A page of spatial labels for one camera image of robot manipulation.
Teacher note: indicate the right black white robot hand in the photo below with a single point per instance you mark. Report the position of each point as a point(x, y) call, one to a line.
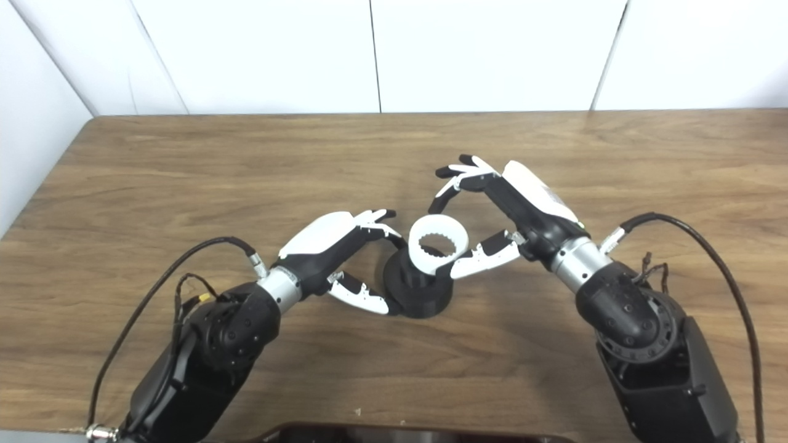
point(535, 215)

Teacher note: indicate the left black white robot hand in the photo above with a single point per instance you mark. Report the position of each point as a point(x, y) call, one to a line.
point(320, 240)

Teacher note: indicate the round black stepped part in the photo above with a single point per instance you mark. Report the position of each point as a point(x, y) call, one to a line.
point(418, 301)

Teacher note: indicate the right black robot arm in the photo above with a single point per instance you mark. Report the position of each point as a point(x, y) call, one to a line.
point(634, 326)

